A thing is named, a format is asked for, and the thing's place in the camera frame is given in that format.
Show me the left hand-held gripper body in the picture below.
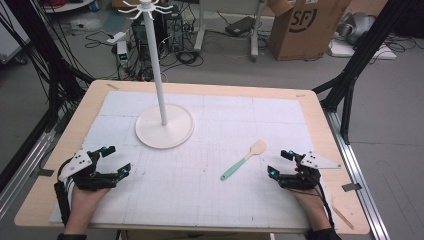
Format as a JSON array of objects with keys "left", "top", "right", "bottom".
[{"left": 57, "top": 149, "right": 114, "bottom": 193}]

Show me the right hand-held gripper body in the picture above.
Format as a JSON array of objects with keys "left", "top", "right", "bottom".
[{"left": 292, "top": 150, "right": 342, "bottom": 192}]

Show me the person's left hand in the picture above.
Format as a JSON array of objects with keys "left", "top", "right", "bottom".
[{"left": 70, "top": 185, "right": 111, "bottom": 216}]

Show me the person's right hand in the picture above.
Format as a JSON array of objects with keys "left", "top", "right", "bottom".
[{"left": 290, "top": 189, "right": 330, "bottom": 224}]

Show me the wooden stick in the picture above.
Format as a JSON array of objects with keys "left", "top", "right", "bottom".
[{"left": 330, "top": 203, "right": 355, "bottom": 231}]

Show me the white grid mat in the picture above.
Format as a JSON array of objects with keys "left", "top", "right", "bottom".
[{"left": 49, "top": 90, "right": 338, "bottom": 232}]

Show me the white hook stand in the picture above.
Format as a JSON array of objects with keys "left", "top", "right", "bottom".
[{"left": 117, "top": 0, "right": 196, "bottom": 150}]

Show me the power supply with green display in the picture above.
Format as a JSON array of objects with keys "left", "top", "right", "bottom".
[{"left": 116, "top": 40, "right": 130, "bottom": 69}]

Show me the white power strip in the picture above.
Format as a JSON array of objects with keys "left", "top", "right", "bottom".
[{"left": 105, "top": 31, "right": 127, "bottom": 45}]

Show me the brown cardboard box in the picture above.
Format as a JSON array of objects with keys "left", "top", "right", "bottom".
[{"left": 265, "top": 0, "right": 353, "bottom": 62}]

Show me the white stand leg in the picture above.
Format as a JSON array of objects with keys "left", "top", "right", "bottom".
[
  {"left": 193, "top": 0, "right": 207, "bottom": 52},
  {"left": 249, "top": 0, "right": 265, "bottom": 63}
]

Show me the black flat device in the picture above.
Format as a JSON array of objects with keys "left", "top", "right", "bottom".
[{"left": 224, "top": 15, "right": 257, "bottom": 37}]

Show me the black computer tower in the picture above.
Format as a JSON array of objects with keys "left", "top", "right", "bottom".
[{"left": 164, "top": 5, "right": 185, "bottom": 54}]

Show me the grey appliance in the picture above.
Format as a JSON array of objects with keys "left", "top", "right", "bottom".
[{"left": 336, "top": 11, "right": 377, "bottom": 46}]

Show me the wooden spatula with green handle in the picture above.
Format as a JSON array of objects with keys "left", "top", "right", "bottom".
[{"left": 219, "top": 139, "right": 268, "bottom": 182}]

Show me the thick black cable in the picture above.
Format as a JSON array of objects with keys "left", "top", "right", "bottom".
[{"left": 53, "top": 180, "right": 72, "bottom": 226}]

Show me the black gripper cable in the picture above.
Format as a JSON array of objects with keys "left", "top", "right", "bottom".
[{"left": 313, "top": 181, "right": 336, "bottom": 230}]

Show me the aluminium rail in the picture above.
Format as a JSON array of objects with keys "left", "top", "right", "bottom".
[
  {"left": 0, "top": 129, "right": 57, "bottom": 219},
  {"left": 323, "top": 109, "right": 392, "bottom": 240}
]

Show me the black metal frame stand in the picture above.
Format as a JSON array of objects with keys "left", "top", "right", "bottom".
[
  {"left": 312, "top": 0, "right": 415, "bottom": 146},
  {"left": 0, "top": 0, "right": 96, "bottom": 134}
]

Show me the coiled black cable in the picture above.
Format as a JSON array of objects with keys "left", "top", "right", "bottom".
[{"left": 175, "top": 49, "right": 204, "bottom": 68}]

